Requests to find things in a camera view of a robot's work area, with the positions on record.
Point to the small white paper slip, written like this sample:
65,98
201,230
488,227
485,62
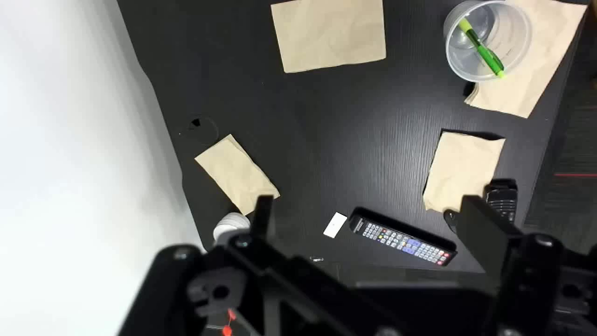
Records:
333,225

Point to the brown napkin near vase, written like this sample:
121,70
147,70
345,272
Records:
235,174

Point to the small black phone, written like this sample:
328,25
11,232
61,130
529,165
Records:
501,197

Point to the long black remote control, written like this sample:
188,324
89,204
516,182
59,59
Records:
401,238

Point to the clear plastic cup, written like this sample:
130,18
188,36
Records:
500,25

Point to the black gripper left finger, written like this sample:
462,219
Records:
261,217

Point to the white round vase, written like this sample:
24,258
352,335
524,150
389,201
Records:
229,225

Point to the brown napkin under cup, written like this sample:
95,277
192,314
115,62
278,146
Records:
552,29

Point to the brown napkin table centre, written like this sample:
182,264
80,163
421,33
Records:
317,34

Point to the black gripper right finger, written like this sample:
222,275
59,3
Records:
483,232

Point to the green pen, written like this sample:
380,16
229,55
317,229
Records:
488,59

